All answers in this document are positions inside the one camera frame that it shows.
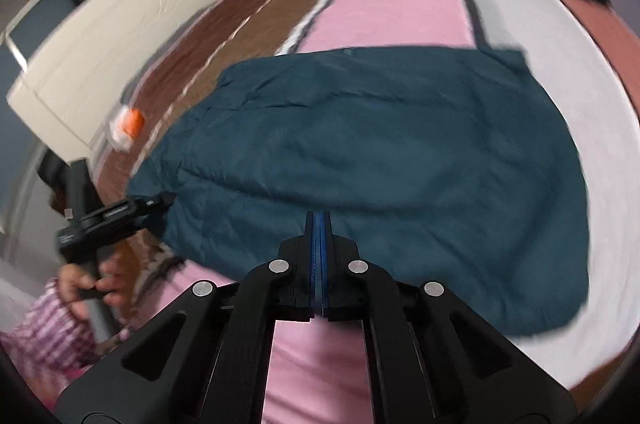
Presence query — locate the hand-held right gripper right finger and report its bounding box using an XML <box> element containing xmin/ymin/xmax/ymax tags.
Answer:
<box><xmin>319</xmin><ymin>210</ymin><xmax>582</xmax><ymax>424</ymax></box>

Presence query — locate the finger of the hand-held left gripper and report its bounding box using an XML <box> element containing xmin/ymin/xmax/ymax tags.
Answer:
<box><xmin>126</xmin><ymin>192</ymin><xmax>177</xmax><ymax>219</ymax></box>

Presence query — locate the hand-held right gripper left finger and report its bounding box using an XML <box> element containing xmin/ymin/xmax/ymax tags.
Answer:
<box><xmin>54</xmin><ymin>210</ymin><xmax>318</xmax><ymax>424</ymax></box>

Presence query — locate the teal quilted jacket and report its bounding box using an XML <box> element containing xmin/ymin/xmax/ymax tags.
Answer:
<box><xmin>127</xmin><ymin>46</ymin><xmax>594</xmax><ymax>338</ymax></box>

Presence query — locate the person's left forearm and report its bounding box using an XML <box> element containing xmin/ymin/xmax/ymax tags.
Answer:
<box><xmin>0</xmin><ymin>278</ymin><xmax>106</xmax><ymax>407</ymax></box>

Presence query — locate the person's left hand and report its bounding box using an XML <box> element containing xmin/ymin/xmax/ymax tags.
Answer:
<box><xmin>57</xmin><ymin>250</ymin><xmax>135</xmax><ymax>321</ymax></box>

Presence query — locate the orange and white packet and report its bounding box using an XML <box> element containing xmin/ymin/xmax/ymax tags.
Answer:
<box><xmin>107</xmin><ymin>104</ymin><xmax>147</xmax><ymax>151</ymax></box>

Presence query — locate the white headboard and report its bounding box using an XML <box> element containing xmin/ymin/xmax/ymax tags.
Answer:
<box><xmin>6</xmin><ymin>0</ymin><xmax>253</xmax><ymax>155</ymax></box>

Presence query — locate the striped bed blanket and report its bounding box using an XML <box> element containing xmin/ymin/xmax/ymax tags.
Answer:
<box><xmin>92</xmin><ymin>0</ymin><xmax>640</xmax><ymax>424</ymax></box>

